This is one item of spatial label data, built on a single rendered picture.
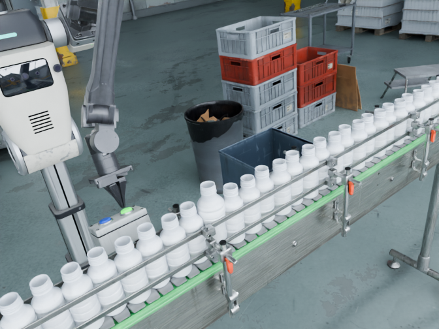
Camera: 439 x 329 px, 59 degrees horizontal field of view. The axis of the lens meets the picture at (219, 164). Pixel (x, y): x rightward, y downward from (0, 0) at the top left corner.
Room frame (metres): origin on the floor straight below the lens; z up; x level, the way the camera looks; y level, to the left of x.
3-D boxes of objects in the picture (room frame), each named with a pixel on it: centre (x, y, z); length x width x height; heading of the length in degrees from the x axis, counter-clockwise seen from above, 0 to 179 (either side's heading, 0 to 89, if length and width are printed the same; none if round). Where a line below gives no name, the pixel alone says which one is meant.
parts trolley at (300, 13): (5.66, -1.65, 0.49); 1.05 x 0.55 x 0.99; 124
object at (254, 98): (3.48, -0.46, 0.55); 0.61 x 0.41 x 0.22; 131
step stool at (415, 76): (3.87, -2.15, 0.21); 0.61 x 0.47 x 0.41; 177
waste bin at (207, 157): (2.76, -0.01, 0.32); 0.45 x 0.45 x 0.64
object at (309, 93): (3.95, -0.99, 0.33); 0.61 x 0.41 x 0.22; 127
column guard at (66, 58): (8.09, 2.80, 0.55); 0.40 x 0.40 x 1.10; 34
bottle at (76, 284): (0.60, 0.32, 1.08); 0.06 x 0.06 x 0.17
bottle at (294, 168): (0.97, -0.21, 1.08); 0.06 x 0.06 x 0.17
